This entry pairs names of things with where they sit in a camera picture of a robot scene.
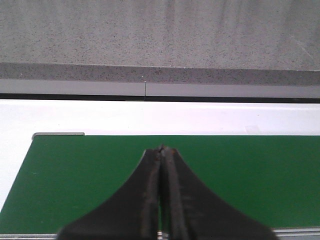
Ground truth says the aluminium conveyor side rail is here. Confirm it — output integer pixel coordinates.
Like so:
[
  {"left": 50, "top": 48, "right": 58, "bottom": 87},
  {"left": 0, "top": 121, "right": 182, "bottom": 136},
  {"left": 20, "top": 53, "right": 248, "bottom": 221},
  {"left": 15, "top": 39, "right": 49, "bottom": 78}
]
[{"left": 0, "top": 226, "right": 320, "bottom": 240}]

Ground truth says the green conveyor belt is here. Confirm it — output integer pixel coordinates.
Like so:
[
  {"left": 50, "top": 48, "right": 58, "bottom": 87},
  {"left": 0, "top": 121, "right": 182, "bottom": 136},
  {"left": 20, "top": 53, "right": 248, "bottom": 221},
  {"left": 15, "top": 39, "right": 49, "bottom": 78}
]
[{"left": 0, "top": 135, "right": 320, "bottom": 234}]

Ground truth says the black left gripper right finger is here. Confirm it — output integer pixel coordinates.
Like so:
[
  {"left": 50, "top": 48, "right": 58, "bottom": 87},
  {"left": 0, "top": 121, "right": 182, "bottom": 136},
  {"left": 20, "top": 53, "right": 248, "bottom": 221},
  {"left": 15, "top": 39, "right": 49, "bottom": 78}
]
[{"left": 160, "top": 147, "right": 277, "bottom": 240}]

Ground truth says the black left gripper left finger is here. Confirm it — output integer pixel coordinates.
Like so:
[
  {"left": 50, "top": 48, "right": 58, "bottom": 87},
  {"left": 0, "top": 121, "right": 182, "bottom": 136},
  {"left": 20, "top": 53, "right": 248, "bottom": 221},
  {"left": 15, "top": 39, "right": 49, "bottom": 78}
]
[{"left": 57, "top": 149, "right": 161, "bottom": 240}]

